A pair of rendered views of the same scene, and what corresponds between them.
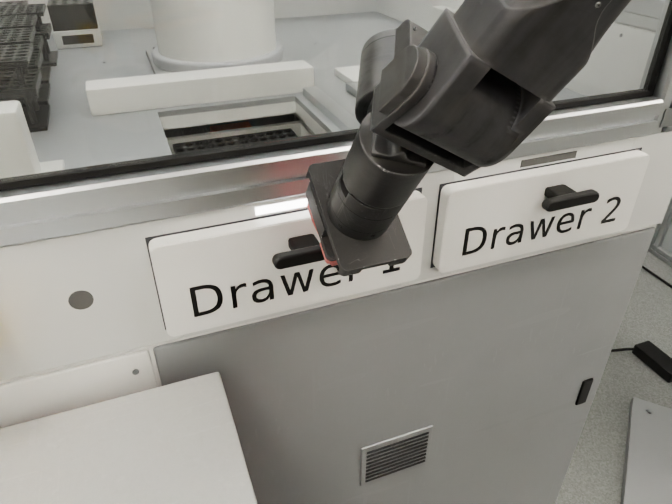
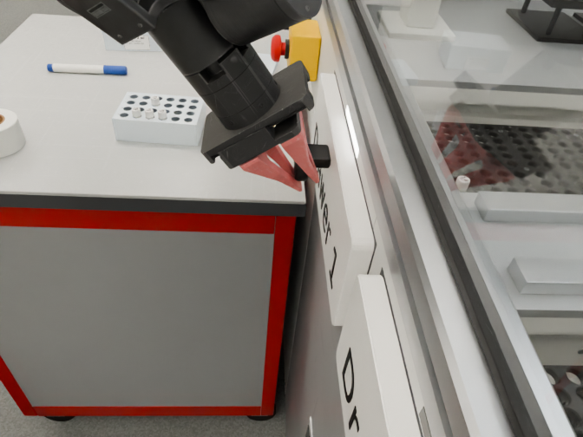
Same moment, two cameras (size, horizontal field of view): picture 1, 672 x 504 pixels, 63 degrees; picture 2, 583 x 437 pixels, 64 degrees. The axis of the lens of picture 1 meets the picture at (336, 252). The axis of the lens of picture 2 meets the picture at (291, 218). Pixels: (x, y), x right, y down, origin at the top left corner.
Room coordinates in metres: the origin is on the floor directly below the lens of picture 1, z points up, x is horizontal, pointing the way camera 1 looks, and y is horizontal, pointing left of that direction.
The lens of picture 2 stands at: (0.55, -0.35, 1.17)
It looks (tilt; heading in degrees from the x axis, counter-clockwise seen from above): 42 degrees down; 105
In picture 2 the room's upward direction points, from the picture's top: 6 degrees clockwise
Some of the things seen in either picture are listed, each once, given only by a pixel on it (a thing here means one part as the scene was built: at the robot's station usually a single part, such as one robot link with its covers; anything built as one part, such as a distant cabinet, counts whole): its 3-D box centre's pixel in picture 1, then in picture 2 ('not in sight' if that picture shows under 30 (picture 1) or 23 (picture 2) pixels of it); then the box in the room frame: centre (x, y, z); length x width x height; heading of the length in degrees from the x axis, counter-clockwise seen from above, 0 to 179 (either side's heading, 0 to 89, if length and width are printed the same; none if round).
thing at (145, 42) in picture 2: not in sight; (138, 30); (-0.04, 0.47, 0.79); 0.13 x 0.09 x 0.05; 26
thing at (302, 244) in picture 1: (306, 248); (311, 155); (0.46, 0.03, 0.91); 0.07 x 0.04 x 0.01; 111
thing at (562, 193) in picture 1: (563, 195); not in sight; (0.57, -0.26, 0.91); 0.07 x 0.04 x 0.01; 111
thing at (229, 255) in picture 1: (299, 261); (333, 181); (0.49, 0.04, 0.87); 0.29 x 0.02 x 0.11; 111
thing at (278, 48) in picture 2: not in sight; (279, 48); (0.32, 0.33, 0.88); 0.04 x 0.03 x 0.04; 111
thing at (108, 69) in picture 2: not in sight; (88, 68); (-0.04, 0.31, 0.77); 0.14 x 0.02 x 0.02; 24
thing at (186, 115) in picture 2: not in sight; (161, 118); (0.18, 0.20, 0.78); 0.12 x 0.08 x 0.04; 18
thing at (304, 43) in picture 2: not in sight; (301, 49); (0.35, 0.34, 0.88); 0.07 x 0.05 x 0.07; 111
